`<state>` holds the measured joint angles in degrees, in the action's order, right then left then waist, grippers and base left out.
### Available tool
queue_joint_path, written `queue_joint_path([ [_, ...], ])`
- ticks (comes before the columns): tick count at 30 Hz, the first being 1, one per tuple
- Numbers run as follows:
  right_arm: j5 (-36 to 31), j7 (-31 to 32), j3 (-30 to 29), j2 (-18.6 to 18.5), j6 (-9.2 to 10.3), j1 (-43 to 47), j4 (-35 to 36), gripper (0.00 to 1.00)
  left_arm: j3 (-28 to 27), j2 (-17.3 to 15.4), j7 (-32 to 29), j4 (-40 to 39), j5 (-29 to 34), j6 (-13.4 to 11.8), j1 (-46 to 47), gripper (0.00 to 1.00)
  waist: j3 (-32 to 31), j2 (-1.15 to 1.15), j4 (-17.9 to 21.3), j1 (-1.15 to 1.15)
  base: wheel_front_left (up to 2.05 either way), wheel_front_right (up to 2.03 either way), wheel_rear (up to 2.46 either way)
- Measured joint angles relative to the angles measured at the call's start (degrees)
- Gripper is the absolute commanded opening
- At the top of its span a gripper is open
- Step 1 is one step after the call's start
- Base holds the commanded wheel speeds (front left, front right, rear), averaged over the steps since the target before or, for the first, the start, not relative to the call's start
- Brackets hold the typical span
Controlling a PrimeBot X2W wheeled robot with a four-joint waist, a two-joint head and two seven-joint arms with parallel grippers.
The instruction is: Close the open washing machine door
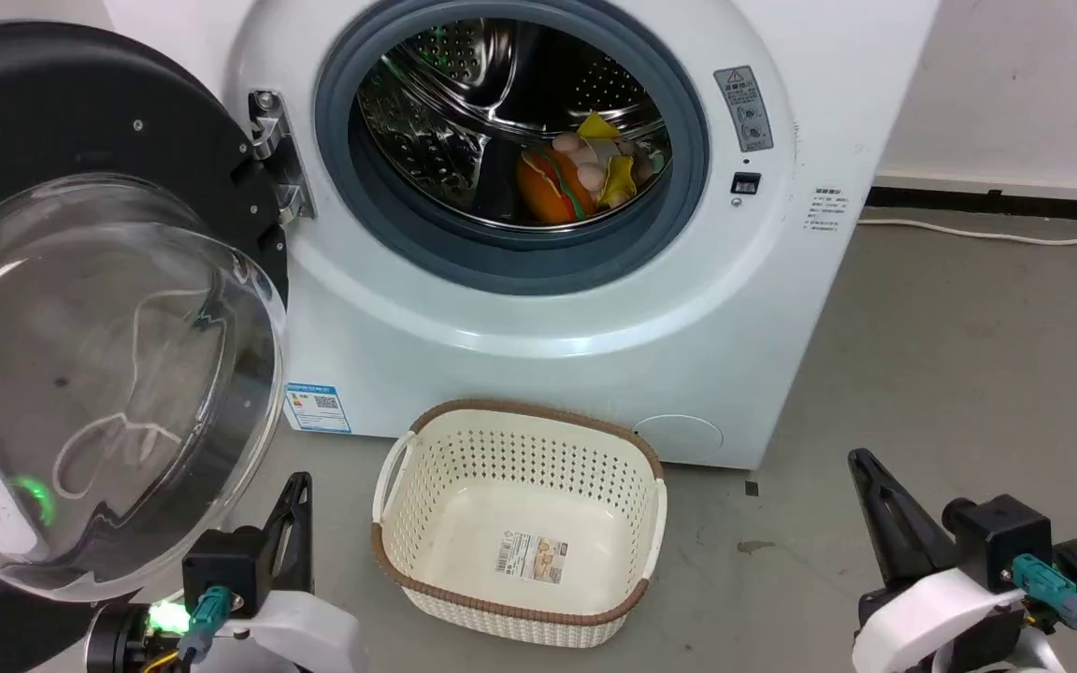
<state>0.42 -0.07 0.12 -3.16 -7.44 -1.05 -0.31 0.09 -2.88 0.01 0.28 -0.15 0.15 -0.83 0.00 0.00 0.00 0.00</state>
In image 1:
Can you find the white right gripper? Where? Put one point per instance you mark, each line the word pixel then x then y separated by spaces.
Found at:
pixel 931 622

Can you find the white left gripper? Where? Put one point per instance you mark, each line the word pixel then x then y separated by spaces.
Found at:
pixel 305 636

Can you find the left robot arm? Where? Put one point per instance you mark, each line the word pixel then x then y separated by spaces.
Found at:
pixel 122 640

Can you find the white front-load washing machine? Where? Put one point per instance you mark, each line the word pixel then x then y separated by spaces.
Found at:
pixel 501 374

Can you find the black door latch socket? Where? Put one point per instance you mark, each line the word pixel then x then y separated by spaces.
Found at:
pixel 746 183

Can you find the metal door hinge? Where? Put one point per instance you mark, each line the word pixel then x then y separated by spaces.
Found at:
pixel 281 150

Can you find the washer door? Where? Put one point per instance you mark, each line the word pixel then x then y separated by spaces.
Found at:
pixel 80 93

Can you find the blue energy label sticker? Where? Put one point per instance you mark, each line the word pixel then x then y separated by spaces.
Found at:
pixel 318 408

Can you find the cream plastic laundry basket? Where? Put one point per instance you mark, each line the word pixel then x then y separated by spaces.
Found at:
pixel 520 505

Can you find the paper basket label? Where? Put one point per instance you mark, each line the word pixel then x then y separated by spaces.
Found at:
pixel 533 557

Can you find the round filter cover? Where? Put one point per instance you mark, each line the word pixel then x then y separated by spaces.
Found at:
pixel 679 439

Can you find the small printed text label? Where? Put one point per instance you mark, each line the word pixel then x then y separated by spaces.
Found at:
pixel 831 210

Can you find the black baseboard strip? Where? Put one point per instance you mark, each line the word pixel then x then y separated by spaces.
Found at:
pixel 997 202

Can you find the orange hamburger plush toy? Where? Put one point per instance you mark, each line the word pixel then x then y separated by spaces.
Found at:
pixel 548 192

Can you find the yellow plush toy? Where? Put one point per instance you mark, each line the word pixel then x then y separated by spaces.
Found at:
pixel 618 182

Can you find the grey warning sticker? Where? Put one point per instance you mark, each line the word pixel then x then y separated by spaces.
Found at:
pixel 744 107

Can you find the pink doll toy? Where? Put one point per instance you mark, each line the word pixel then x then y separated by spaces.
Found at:
pixel 585 154

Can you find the stainless steel drum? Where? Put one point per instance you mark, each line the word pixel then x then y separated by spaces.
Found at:
pixel 464 84

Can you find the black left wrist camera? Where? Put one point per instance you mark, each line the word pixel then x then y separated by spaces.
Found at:
pixel 221 565

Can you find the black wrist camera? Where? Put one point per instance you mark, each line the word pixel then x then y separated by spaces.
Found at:
pixel 1001 537
pixel 221 565

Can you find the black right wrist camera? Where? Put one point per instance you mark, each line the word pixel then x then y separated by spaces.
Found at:
pixel 1001 537

